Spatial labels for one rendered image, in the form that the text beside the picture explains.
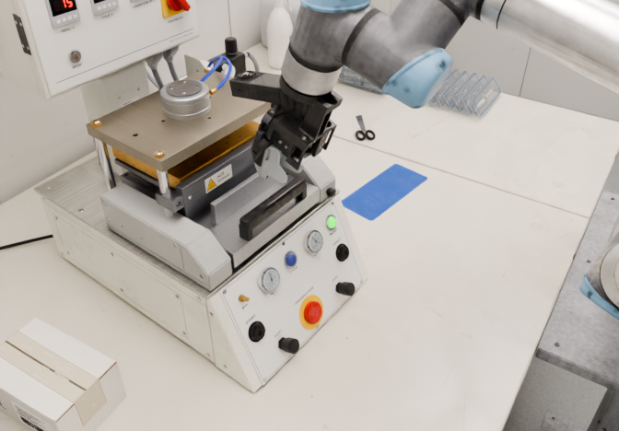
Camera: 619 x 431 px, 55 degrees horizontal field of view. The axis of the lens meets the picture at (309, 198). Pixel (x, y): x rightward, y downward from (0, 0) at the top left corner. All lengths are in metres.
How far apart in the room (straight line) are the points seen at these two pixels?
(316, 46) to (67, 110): 0.98
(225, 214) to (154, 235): 0.12
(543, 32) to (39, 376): 0.83
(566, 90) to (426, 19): 2.71
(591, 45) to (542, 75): 2.71
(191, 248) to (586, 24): 0.59
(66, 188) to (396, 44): 0.73
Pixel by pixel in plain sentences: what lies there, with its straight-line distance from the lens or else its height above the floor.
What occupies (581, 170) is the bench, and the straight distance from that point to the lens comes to 1.63.
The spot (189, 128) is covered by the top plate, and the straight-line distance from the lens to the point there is 0.96.
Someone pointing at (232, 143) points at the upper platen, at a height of 1.06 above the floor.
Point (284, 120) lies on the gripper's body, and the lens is 0.83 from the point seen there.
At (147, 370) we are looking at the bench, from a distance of 1.08.
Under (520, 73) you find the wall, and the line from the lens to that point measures 3.41.
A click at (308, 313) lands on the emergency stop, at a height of 0.80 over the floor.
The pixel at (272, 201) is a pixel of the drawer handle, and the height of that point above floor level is 1.01.
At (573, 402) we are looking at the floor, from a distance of 2.08.
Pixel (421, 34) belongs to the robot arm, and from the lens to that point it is 0.70.
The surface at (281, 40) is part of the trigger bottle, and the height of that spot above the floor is 0.89.
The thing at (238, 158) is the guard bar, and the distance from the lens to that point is 0.99.
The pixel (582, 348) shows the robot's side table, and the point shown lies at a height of 0.75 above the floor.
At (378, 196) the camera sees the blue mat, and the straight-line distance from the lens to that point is 1.41.
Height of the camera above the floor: 1.58
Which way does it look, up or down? 37 degrees down
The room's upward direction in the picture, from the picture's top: straight up
